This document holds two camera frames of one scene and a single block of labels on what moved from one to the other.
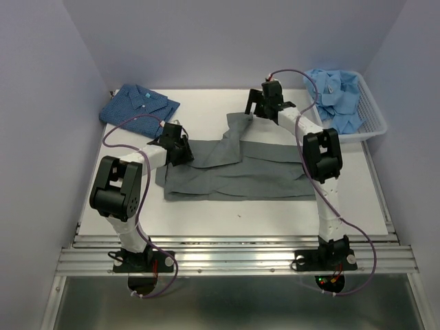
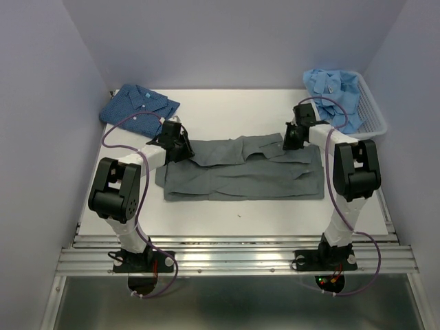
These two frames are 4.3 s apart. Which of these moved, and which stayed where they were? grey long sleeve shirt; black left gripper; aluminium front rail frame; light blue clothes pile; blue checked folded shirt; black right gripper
Moved: grey long sleeve shirt; black right gripper
Stayed: light blue clothes pile; aluminium front rail frame; black left gripper; blue checked folded shirt
